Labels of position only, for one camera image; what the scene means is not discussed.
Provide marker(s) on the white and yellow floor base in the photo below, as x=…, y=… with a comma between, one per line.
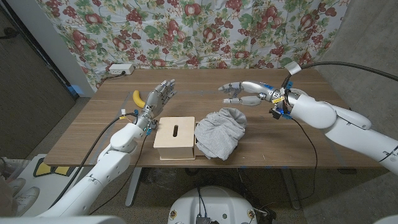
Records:
x=49, y=180

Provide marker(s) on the grey shirt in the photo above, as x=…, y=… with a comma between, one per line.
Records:
x=219, y=133

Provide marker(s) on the blue object on floor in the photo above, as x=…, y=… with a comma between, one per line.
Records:
x=75, y=90

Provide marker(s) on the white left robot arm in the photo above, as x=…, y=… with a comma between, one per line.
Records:
x=109, y=161

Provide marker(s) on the yellow banana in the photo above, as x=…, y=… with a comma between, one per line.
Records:
x=137, y=99

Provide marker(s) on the white shoe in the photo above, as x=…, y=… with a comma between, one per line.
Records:
x=28, y=199
x=17, y=185

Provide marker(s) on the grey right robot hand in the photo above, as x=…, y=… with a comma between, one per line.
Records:
x=258, y=88

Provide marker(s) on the grey table leg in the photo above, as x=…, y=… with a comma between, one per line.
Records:
x=291, y=189
x=133, y=188

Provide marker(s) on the white robot chest edge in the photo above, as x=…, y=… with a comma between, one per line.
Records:
x=62, y=220

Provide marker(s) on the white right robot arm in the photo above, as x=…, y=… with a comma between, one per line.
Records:
x=348, y=130

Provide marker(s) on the wooden box with slot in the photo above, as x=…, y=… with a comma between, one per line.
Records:
x=172, y=146

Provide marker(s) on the floral fruit print backdrop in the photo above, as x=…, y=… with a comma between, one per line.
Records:
x=192, y=34

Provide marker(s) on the brown trouser leg of person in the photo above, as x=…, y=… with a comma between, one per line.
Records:
x=4, y=202

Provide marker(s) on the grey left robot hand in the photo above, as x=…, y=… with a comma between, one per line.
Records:
x=155, y=101

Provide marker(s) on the white power strip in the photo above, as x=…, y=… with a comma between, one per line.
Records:
x=119, y=68

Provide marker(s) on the white robot torso base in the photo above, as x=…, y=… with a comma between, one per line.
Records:
x=217, y=205

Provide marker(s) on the dark brown door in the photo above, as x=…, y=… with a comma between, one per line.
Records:
x=28, y=93

